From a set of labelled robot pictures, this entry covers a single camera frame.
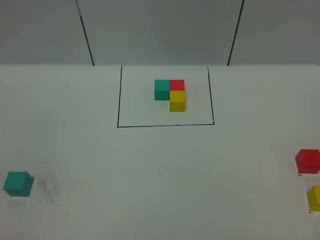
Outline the green template cube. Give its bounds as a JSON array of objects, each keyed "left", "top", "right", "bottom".
[{"left": 154, "top": 79, "right": 170, "bottom": 101}]

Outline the yellow template cube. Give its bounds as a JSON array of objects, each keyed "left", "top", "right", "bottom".
[{"left": 169, "top": 90, "right": 186, "bottom": 112}]

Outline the red template cube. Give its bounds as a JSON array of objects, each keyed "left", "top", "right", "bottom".
[{"left": 169, "top": 79, "right": 185, "bottom": 91}]

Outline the white template sheet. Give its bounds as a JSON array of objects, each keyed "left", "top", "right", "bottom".
[{"left": 117, "top": 66, "right": 215, "bottom": 128}]

